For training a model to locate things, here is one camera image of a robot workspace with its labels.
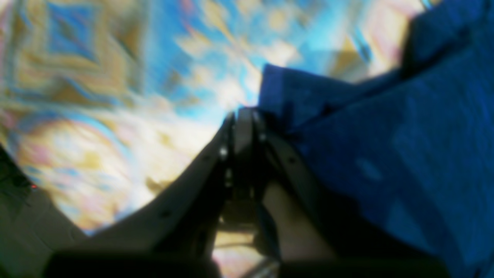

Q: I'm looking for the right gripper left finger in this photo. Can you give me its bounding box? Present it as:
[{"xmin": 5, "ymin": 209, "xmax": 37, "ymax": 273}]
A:
[{"xmin": 44, "ymin": 111, "xmax": 245, "ymax": 278}]

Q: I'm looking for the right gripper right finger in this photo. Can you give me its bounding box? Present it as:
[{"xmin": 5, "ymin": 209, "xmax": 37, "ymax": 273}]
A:
[{"xmin": 242, "ymin": 108, "xmax": 449, "ymax": 278}]

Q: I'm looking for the blue long-sleeve shirt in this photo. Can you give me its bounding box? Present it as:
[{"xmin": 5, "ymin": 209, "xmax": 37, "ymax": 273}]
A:
[{"xmin": 258, "ymin": 0, "xmax": 494, "ymax": 278}]

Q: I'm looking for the patterned tablecloth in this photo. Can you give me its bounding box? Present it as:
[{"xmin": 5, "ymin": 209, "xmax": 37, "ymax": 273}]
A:
[{"xmin": 1, "ymin": 0, "xmax": 437, "ymax": 278}]

